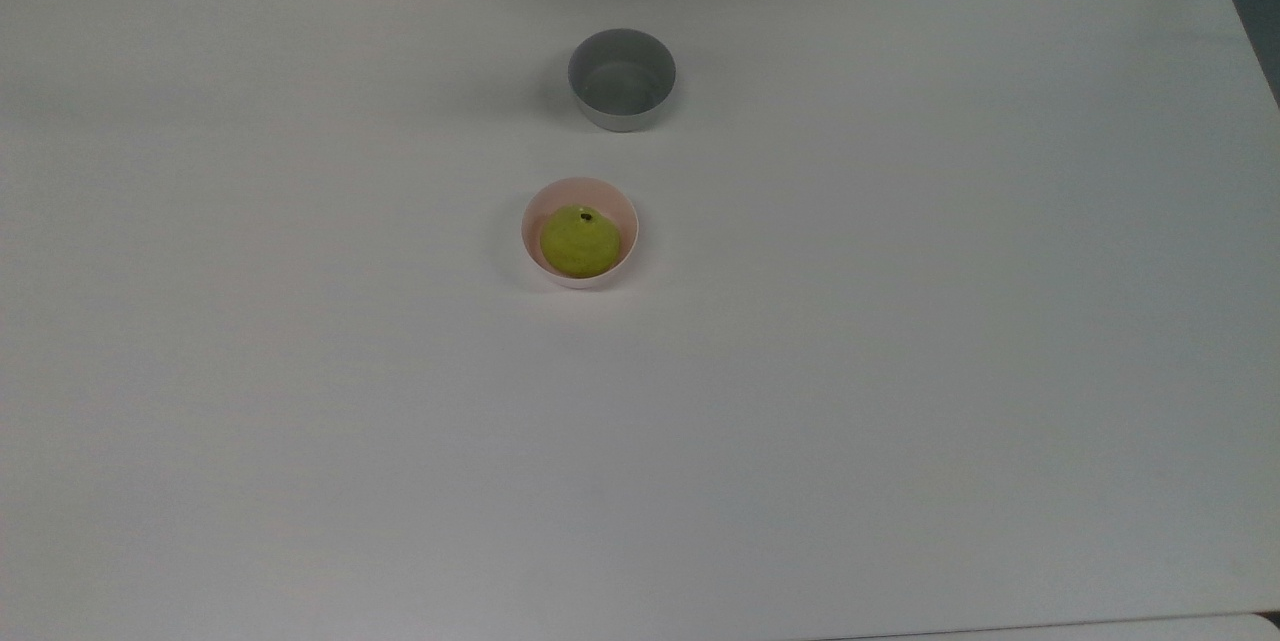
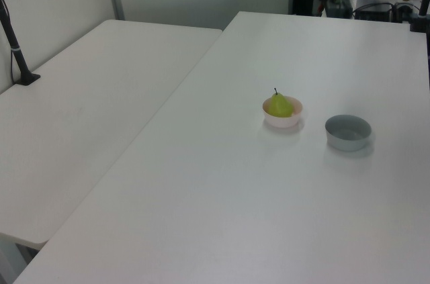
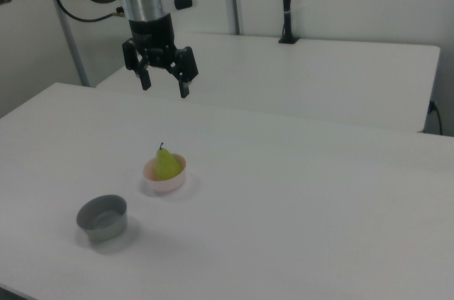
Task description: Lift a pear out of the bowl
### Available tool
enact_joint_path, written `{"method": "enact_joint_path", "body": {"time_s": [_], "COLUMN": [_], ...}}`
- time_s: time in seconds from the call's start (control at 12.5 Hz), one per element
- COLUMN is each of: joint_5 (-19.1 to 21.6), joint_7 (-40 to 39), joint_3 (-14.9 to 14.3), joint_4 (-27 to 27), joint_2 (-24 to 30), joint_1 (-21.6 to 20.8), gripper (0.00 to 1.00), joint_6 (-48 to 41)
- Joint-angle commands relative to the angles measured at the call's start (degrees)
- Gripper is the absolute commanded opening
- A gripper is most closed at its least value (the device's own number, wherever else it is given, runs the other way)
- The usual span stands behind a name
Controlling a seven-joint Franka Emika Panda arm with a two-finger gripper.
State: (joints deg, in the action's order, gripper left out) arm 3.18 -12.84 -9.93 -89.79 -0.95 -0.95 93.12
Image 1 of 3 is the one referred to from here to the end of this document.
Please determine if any grey bowl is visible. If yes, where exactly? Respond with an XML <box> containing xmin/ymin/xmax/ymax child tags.
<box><xmin>568</xmin><ymin>28</ymin><xmax>677</xmax><ymax>133</ymax></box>

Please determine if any green pear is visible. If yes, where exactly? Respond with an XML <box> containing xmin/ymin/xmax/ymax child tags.
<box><xmin>540</xmin><ymin>204</ymin><xmax>622</xmax><ymax>279</ymax></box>

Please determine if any pink bowl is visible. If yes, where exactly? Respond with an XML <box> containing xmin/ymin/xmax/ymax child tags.
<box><xmin>521</xmin><ymin>177</ymin><xmax>639</xmax><ymax>290</ymax></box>

